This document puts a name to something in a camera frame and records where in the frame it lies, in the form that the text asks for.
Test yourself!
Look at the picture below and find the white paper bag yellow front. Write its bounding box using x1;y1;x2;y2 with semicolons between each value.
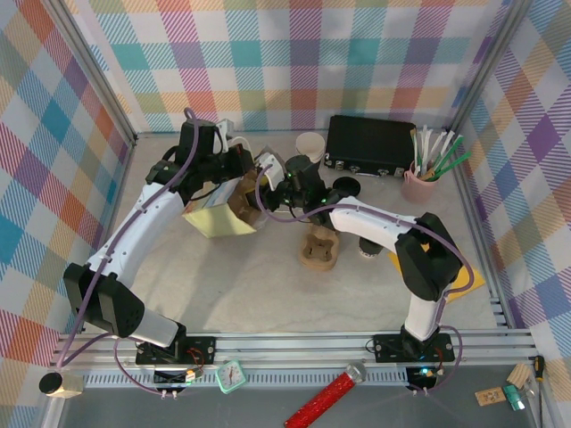
181;133;286;241

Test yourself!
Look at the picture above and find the black takeout coffee cup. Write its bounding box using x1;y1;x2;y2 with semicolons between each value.
358;235;384;260

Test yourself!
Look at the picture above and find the black plastic cup lid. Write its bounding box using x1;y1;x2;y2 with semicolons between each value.
333;177;362;197

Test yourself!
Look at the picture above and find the nested paper cup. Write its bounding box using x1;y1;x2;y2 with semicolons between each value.
295;132;327;158

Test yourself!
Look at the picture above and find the black hard case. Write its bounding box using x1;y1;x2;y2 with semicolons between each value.
324;114;418;177

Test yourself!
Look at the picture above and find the pink holder cup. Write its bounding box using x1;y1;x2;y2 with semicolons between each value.
401;160;441;204

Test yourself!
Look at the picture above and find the white wrapped straw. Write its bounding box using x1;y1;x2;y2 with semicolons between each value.
423;128;434;173
426;130;450;173
418;124;430;173

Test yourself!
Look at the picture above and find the teal alarm clock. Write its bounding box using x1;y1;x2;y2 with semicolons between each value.
215;359;247;395

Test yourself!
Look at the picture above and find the yellow paper napkin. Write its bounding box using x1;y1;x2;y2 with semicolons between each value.
386;249;487;304

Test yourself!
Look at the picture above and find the left electronics module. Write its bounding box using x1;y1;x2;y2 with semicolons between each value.
153;367;197;387

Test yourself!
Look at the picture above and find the electronics module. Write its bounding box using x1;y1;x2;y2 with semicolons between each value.
408;366;438;389
153;367;197;387

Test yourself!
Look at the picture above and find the red glitter microphone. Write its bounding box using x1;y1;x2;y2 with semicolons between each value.
284;363;368;428

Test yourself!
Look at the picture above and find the right electronics module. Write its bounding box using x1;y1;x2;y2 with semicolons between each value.
408;366;438;389

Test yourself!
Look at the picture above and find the gold block black disc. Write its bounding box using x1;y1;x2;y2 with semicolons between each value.
38;371;85;399

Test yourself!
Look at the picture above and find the small wooden block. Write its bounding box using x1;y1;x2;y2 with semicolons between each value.
506;362;532;388

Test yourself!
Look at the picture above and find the teal clip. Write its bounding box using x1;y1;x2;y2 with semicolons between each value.
502;383;527;410

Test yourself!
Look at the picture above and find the black yellow screwdriver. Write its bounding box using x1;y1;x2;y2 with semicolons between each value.
534;355;548;428

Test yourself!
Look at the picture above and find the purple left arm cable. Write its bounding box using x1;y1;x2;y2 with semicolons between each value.
57;106;200;396

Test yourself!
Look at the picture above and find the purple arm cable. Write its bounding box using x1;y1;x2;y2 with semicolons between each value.
253;164;476;396
57;106;200;396

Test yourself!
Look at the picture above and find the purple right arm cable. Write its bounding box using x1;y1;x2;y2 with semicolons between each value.
253;164;476;396

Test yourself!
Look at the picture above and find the aluminium frame post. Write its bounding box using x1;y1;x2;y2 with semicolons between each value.
42;0;139;146
448;0;534;135

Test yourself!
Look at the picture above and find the aluminium cross rail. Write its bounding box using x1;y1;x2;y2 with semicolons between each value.
53;330;539;371

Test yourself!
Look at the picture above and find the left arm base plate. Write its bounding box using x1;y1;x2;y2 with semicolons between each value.
135;334;219;367

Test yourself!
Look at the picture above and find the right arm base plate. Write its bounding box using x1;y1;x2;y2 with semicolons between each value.
372;332;456;363

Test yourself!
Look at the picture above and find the white slotted cable duct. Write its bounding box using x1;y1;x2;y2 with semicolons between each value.
82;372;411;389

